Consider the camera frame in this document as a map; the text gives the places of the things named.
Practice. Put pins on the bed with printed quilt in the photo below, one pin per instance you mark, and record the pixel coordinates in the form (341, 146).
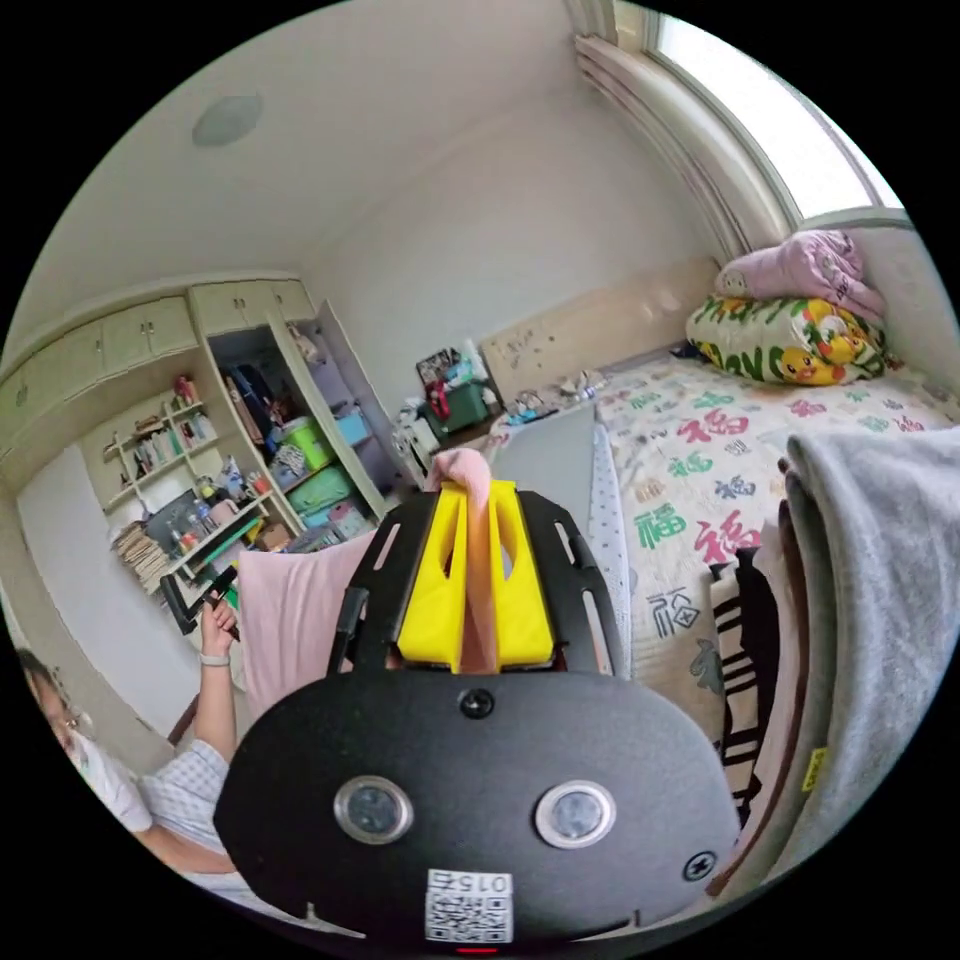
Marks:
(675, 450)

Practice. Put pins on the folded duck print blanket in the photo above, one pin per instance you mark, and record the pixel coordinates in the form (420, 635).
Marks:
(780, 341)

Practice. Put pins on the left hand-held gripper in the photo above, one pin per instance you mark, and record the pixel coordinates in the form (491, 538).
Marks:
(180, 604)

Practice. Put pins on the pink long sleeve shirt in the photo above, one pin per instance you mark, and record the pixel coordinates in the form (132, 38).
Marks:
(289, 622)

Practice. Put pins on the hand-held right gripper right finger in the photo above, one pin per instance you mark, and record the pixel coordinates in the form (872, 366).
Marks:
(529, 607)

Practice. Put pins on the person's left forearm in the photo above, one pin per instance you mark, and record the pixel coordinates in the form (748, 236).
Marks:
(215, 709)

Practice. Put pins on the pile of clothes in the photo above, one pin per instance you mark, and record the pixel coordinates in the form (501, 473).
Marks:
(862, 570)

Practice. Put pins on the cluttered wall shelf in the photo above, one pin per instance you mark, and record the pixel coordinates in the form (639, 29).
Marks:
(161, 442)

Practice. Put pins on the round ceiling lamp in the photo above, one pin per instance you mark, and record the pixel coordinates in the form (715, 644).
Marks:
(226, 120)

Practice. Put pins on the window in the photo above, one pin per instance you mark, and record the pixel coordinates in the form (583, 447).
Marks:
(757, 112)

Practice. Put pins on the person's left hand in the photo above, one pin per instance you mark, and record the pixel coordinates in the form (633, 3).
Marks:
(219, 621)

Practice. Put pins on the person's body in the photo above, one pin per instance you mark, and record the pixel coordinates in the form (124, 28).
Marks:
(157, 802)

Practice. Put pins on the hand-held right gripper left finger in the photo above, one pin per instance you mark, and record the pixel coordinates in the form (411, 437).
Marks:
(431, 600)

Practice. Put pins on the folded pink blanket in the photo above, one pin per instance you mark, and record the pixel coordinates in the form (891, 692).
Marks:
(799, 270)

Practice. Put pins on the green storage box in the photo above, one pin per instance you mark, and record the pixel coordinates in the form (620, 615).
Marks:
(459, 403)

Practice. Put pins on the cream cupboard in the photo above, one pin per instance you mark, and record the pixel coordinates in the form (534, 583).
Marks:
(247, 360)

